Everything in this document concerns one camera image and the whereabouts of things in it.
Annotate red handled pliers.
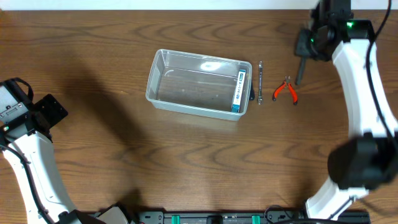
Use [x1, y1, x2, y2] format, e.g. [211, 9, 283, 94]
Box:
[272, 75, 299, 106]

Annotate black handled small hammer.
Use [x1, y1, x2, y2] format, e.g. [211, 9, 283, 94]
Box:
[295, 57, 307, 85]

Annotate clear plastic container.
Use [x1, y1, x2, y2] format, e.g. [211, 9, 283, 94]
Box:
[146, 49, 252, 121]

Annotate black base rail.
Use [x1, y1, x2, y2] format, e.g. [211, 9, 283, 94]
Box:
[93, 202, 371, 224]

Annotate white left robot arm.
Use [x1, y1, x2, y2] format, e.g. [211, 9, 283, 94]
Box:
[1, 78, 100, 224]

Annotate blue white cardboard box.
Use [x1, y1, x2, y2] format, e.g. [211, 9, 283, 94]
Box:
[231, 70, 246, 113]

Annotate silver combination wrench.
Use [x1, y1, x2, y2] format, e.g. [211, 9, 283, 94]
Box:
[257, 61, 263, 105]

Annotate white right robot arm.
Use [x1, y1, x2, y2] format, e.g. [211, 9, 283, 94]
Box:
[295, 0, 397, 223]

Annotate black yellow screwdriver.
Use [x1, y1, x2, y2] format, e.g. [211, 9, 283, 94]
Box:
[249, 84, 255, 101]

